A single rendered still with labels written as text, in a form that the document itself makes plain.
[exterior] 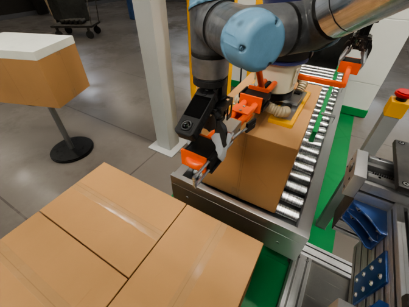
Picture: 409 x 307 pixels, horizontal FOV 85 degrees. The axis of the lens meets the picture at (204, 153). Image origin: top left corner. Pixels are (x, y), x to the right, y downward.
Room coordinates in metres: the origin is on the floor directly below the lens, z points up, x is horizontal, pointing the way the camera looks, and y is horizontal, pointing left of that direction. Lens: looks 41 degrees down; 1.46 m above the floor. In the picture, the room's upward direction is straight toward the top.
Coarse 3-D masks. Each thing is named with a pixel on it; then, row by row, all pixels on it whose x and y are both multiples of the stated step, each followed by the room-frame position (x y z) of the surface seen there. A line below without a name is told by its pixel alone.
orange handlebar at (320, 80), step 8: (344, 72) 0.96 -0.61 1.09; (264, 80) 0.87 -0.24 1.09; (312, 80) 0.90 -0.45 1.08; (320, 80) 0.89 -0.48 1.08; (328, 80) 0.87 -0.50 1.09; (336, 80) 0.87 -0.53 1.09; (344, 80) 0.87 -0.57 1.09; (272, 88) 0.81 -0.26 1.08; (240, 104) 0.67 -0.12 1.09; (256, 104) 0.68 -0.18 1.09; (232, 112) 0.63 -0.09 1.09; (240, 112) 0.62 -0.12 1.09; (248, 112) 0.62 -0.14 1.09; (240, 120) 0.58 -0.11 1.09; (192, 160) 0.40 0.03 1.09; (192, 168) 0.39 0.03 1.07
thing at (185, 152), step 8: (200, 136) 0.48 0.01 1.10; (208, 136) 0.48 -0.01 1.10; (192, 144) 0.44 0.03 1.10; (200, 144) 0.44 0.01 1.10; (208, 144) 0.44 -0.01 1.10; (184, 152) 0.42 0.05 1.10; (192, 152) 0.41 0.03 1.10; (200, 152) 0.41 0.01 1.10; (208, 152) 0.41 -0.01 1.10; (184, 160) 0.42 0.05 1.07; (200, 160) 0.39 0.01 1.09
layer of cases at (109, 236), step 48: (96, 192) 0.73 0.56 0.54; (144, 192) 0.73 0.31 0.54; (0, 240) 0.47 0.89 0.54; (48, 240) 0.47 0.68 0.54; (96, 240) 0.47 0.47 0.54; (144, 240) 0.47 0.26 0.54; (192, 240) 0.47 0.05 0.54; (240, 240) 0.47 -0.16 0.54; (0, 288) 0.29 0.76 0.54; (48, 288) 0.29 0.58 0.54; (96, 288) 0.29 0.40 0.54; (144, 288) 0.29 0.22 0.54; (192, 288) 0.29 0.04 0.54; (240, 288) 0.29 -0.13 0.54
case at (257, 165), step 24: (312, 96) 1.01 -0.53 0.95; (264, 120) 0.79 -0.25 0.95; (240, 144) 0.71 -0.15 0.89; (264, 144) 0.66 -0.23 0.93; (288, 144) 0.63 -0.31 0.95; (216, 168) 0.76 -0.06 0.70; (240, 168) 0.70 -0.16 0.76; (264, 168) 0.65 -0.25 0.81; (288, 168) 0.61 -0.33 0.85; (240, 192) 0.69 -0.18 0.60; (264, 192) 0.64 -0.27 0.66
